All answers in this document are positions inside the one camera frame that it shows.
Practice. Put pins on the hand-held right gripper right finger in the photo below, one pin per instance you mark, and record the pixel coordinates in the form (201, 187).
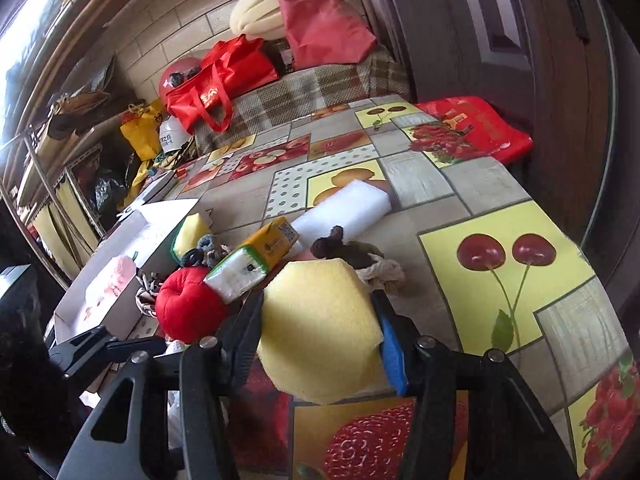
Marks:
(396, 360)

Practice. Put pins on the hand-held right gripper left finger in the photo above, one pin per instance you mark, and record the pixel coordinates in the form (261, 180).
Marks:
(242, 340)

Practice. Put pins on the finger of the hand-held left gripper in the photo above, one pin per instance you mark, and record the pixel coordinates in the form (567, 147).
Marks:
(120, 347)

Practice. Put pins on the red plush apple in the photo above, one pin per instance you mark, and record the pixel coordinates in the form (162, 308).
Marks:
(187, 305)

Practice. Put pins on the large yellow sponge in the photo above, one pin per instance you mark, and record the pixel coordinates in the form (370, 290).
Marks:
(320, 330)

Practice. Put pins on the orange green tissue pack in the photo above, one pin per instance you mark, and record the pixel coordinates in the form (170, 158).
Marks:
(250, 260)

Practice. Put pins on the white cardboard box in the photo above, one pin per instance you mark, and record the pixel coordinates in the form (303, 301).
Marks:
(125, 260)

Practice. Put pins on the yellow green scouring sponge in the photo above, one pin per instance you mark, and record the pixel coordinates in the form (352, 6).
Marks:
(192, 230)

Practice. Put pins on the fruit print tablecloth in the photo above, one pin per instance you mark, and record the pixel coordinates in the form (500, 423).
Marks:
(450, 220)

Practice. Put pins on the black plastic bag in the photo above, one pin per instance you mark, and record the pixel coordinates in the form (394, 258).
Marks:
(107, 191)

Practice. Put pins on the white foam block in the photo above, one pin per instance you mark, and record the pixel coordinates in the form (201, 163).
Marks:
(345, 210)

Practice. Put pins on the metal storage rack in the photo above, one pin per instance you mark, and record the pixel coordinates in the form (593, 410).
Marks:
(55, 180)

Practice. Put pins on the yellow shopping bag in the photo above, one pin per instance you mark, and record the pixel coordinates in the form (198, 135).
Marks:
(142, 132)

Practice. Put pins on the brown paper bag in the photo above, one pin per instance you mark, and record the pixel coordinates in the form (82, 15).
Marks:
(80, 107)

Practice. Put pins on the red plastic bag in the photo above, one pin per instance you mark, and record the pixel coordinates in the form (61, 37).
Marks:
(477, 127)

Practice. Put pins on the plaid blanket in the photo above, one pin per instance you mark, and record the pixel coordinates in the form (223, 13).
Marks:
(310, 95)

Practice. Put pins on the bright red tote bag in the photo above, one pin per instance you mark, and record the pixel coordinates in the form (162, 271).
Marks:
(220, 85)

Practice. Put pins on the pink ball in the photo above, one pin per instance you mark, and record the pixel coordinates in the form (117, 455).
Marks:
(176, 74)

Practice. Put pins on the dark red cloth bag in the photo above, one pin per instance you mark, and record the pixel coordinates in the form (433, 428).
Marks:
(325, 25)

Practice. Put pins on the cream foam cushion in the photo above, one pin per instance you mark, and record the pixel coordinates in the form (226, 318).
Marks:
(255, 10)

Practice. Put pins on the dark wooden door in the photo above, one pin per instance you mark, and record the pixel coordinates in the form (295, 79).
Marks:
(500, 35)

